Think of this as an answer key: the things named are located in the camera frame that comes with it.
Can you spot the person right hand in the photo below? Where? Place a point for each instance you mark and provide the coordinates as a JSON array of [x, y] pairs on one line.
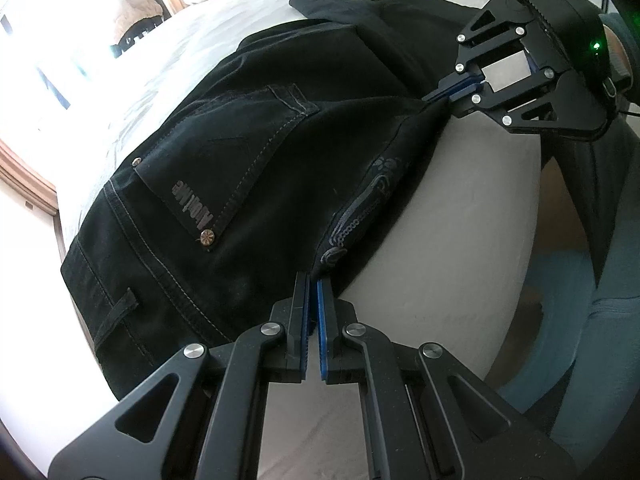
[[623, 53]]

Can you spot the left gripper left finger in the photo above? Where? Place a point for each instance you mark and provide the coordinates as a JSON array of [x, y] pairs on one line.
[[201, 414]]

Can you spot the black jeans pants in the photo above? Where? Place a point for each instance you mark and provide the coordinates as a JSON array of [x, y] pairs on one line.
[[297, 152]]

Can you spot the white puffer jacket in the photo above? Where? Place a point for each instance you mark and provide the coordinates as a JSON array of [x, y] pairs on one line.
[[131, 20]]

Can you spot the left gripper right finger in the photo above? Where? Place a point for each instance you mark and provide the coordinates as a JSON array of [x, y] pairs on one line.
[[425, 414]]

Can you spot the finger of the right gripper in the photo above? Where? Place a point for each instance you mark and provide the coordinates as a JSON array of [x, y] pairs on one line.
[[525, 106], [495, 33]]

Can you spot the white bed sheet mattress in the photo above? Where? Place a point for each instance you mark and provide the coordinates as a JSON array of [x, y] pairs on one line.
[[450, 271]]

